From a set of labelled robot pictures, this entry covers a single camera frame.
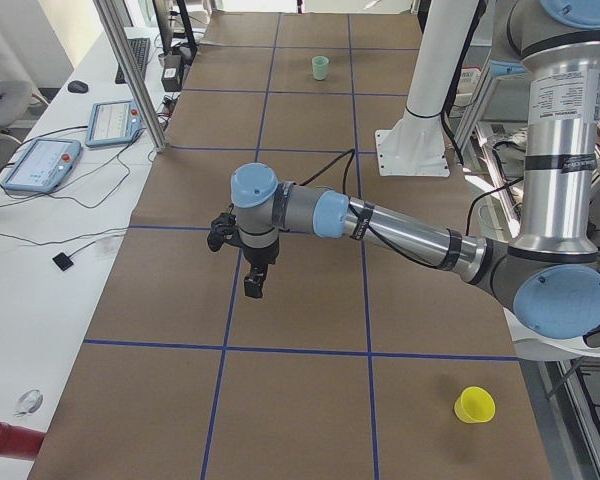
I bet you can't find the far blue teach pendant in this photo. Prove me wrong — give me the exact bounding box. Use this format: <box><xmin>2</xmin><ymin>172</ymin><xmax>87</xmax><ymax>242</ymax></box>
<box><xmin>85</xmin><ymin>100</ymin><xmax>143</xmax><ymax>148</ymax></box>

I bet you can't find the near blue teach pendant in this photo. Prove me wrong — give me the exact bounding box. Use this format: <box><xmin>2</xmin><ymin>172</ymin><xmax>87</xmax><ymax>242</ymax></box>
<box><xmin>1</xmin><ymin>139</ymin><xmax>83</xmax><ymax>193</ymax></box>

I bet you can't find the small black square device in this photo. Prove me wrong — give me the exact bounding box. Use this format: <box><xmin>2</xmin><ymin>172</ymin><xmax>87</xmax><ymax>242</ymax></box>
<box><xmin>52</xmin><ymin>252</ymin><xmax>74</xmax><ymax>271</ymax></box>

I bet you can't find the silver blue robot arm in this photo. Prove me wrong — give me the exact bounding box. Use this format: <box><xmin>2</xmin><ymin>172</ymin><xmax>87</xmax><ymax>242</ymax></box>
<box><xmin>230</xmin><ymin>1</ymin><xmax>600</xmax><ymax>339</ymax></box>

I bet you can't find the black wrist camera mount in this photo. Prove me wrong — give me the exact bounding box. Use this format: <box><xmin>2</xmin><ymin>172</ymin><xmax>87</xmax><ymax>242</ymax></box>
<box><xmin>207</xmin><ymin>212</ymin><xmax>242</xmax><ymax>252</ymax></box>

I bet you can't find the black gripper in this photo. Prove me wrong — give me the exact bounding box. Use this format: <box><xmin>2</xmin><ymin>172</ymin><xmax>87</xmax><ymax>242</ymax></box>
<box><xmin>242</xmin><ymin>239</ymin><xmax>280</xmax><ymax>299</ymax></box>

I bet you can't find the blue teach pendant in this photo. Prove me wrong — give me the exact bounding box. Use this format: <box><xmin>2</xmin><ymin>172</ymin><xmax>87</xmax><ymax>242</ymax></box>
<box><xmin>85</xmin><ymin>100</ymin><xmax>143</xmax><ymax>148</ymax></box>
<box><xmin>1</xmin><ymin>139</ymin><xmax>83</xmax><ymax>193</ymax></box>

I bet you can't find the red cylinder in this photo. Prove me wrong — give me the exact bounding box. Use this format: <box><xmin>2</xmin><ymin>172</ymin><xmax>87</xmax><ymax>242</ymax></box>
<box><xmin>0</xmin><ymin>421</ymin><xmax>45</xmax><ymax>461</ymax></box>

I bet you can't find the black power adapter box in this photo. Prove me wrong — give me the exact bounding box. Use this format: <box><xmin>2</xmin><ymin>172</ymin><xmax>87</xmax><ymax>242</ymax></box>
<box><xmin>161</xmin><ymin>54</ymin><xmax>184</xmax><ymax>92</ymax></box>

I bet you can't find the brown paper table mat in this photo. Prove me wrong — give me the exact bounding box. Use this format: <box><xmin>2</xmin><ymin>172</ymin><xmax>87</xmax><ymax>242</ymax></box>
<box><xmin>31</xmin><ymin>13</ymin><xmax>551</xmax><ymax>479</ymax></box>

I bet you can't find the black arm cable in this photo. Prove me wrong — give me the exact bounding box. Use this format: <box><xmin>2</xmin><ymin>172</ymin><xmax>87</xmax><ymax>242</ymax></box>
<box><xmin>299</xmin><ymin>148</ymin><xmax>357</xmax><ymax>187</ymax></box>

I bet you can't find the yellow plastic cup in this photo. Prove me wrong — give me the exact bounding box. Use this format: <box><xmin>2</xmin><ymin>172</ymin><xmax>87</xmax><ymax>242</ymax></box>
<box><xmin>454</xmin><ymin>386</ymin><xmax>496</xmax><ymax>424</ymax></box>

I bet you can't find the green plastic cup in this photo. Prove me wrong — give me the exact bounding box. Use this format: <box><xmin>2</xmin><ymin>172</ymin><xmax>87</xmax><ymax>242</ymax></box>
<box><xmin>311</xmin><ymin>55</ymin><xmax>330</xmax><ymax>81</ymax></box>

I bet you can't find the clear tape roll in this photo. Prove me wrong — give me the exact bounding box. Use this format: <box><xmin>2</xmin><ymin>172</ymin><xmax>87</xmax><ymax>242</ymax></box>
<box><xmin>15</xmin><ymin>389</ymin><xmax>44</xmax><ymax>416</ymax></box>

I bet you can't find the black keyboard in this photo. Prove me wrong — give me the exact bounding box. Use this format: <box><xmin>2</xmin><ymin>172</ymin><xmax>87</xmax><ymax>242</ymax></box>
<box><xmin>127</xmin><ymin>37</ymin><xmax>151</xmax><ymax>78</ymax></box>

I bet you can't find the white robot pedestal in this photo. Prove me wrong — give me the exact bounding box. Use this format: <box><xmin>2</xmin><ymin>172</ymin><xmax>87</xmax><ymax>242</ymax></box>
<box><xmin>375</xmin><ymin>0</ymin><xmax>479</xmax><ymax>178</ymax></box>

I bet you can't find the black computer mouse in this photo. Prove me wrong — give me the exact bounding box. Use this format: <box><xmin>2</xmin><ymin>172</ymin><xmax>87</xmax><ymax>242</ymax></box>
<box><xmin>67</xmin><ymin>80</ymin><xmax>89</xmax><ymax>94</ymax></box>

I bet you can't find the black computer monitor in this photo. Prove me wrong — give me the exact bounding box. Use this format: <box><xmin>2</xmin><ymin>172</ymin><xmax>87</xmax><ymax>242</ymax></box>
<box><xmin>152</xmin><ymin>0</ymin><xmax>198</xmax><ymax>58</ymax></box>

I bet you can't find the aluminium frame post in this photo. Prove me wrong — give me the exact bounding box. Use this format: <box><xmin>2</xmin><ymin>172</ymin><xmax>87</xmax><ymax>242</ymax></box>
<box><xmin>93</xmin><ymin>0</ymin><xmax>166</xmax><ymax>153</ymax></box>

